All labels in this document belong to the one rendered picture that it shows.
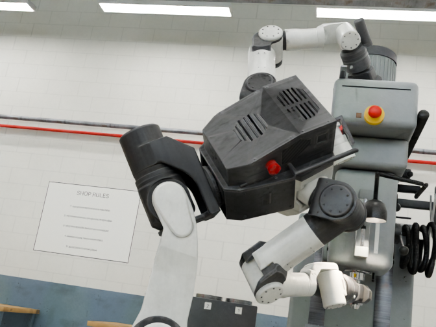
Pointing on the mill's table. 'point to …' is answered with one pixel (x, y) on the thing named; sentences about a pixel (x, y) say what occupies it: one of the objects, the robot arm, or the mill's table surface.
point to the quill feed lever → (399, 240)
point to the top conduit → (418, 129)
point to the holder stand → (220, 312)
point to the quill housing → (336, 253)
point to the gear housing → (377, 156)
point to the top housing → (340, 93)
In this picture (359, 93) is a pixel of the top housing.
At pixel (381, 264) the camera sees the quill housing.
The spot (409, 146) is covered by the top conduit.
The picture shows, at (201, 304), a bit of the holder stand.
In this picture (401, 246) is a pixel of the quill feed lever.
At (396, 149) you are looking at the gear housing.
